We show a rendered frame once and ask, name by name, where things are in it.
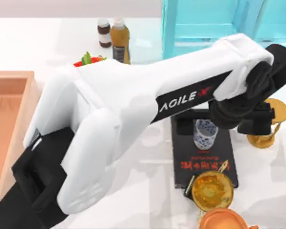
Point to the blue and white cup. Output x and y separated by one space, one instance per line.
205 136

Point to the black book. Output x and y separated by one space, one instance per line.
202 171

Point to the light blue rack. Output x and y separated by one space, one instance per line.
197 19

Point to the amber bottle with dark label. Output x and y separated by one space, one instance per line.
120 40

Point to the small brown bottle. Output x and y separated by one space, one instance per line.
104 33

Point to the red plant pot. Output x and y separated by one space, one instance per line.
88 60

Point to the salmon shallow box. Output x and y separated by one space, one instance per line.
7 107

